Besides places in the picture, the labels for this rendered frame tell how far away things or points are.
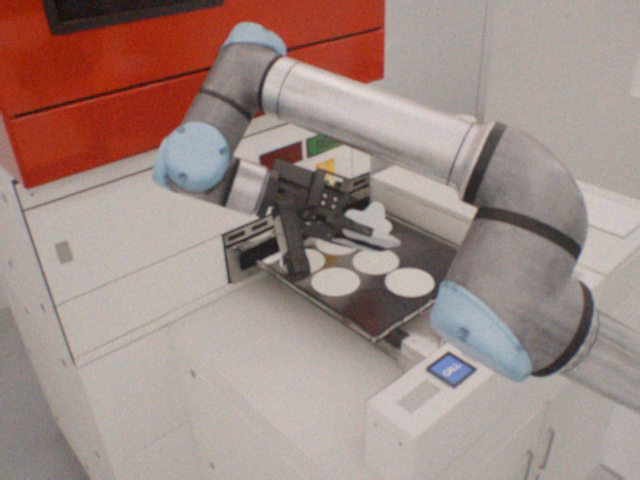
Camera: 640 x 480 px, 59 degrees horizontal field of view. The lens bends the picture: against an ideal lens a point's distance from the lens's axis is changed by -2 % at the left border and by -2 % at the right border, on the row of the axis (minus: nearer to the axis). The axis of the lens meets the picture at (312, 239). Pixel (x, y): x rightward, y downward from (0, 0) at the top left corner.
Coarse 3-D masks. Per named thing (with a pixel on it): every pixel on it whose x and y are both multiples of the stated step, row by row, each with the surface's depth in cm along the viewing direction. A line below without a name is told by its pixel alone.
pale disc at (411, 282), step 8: (392, 272) 122; (400, 272) 122; (408, 272) 122; (416, 272) 122; (424, 272) 122; (392, 280) 120; (400, 280) 120; (408, 280) 120; (416, 280) 120; (424, 280) 120; (432, 280) 119; (392, 288) 118; (400, 288) 117; (408, 288) 117; (416, 288) 117; (424, 288) 117
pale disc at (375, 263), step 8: (360, 256) 128; (368, 256) 128; (376, 256) 128; (384, 256) 128; (392, 256) 128; (360, 264) 126; (368, 264) 125; (376, 264) 125; (384, 264) 125; (392, 264) 125; (368, 272) 123; (376, 272) 123; (384, 272) 122
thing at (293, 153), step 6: (300, 144) 129; (282, 150) 126; (288, 150) 127; (294, 150) 128; (300, 150) 129; (264, 156) 123; (270, 156) 124; (276, 156) 125; (282, 156) 126; (288, 156) 128; (294, 156) 129; (300, 156) 130; (264, 162) 124; (270, 162) 125; (270, 168) 125
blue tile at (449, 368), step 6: (444, 360) 90; (450, 360) 90; (456, 360) 90; (438, 366) 89; (444, 366) 89; (450, 366) 89; (456, 366) 89; (462, 366) 89; (438, 372) 88; (444, 372) 88; (450, 372) 88; (456, 372) 88; (462, 372) 88; (468, 372) 88; (450, 378) 87; (456, 378) 86
